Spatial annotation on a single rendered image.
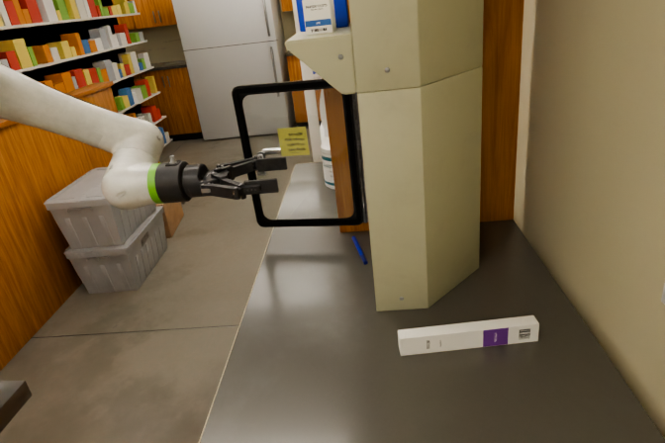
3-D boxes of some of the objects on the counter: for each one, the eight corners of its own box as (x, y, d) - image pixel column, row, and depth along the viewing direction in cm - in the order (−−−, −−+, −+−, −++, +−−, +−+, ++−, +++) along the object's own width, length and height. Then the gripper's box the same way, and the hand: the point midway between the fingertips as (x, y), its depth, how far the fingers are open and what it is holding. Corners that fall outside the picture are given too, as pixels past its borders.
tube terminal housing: (462, 231, 127) (463, -94, 97) (496, 305, 97) (511, -131, 67) (371, 238, 129) (343, -78, 99) (376, 311, 99) (338, -107, 69)
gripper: (163, 187, 92) (270, 178, 90) (202, 147, 115) (287, 140, 113) (172, 221, 95) (276, 213, 93) (208, 176, 118) (291, 169, 116)
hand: (277, 173), depth 103 cm, fingers open, 13 cm apart
